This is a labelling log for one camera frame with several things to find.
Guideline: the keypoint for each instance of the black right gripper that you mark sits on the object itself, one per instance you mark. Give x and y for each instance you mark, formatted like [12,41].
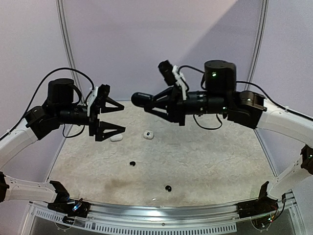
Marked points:
[176,104]

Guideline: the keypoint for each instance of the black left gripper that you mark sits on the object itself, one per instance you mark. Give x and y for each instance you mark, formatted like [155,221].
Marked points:
[97,127]

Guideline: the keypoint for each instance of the black oval charging case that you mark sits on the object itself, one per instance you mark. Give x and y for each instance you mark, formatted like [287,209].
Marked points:
[141,99]

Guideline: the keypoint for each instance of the white earbud charging case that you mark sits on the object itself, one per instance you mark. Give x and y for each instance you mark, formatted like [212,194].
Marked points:
[117,137]

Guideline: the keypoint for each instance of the beige charging case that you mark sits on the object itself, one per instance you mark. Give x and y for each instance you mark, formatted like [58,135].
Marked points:
[149,135]

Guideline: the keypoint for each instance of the black earbud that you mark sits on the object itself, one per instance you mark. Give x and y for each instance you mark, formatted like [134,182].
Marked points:
[168,188]

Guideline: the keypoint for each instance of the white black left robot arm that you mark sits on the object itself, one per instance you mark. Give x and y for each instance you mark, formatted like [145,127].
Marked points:
[59,108]

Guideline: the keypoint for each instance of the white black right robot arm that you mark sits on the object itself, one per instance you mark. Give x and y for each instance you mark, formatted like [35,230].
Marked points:
[253,110]

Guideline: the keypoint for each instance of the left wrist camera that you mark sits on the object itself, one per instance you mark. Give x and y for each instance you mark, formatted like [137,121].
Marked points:
[97,97]

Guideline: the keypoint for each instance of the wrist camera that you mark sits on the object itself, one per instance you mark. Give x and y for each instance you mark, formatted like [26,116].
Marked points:
[97,97]
[173,76]

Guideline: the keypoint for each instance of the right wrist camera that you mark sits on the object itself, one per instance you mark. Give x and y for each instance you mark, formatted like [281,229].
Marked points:
[173,76]

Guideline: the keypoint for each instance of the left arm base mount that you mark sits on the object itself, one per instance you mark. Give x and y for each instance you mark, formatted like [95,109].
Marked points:
[71,207]

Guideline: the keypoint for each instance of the aluminium front rail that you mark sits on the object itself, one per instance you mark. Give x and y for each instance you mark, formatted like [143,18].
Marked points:
[110,219]

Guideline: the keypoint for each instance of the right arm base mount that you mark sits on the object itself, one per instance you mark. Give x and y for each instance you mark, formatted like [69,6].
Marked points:
[263,204]

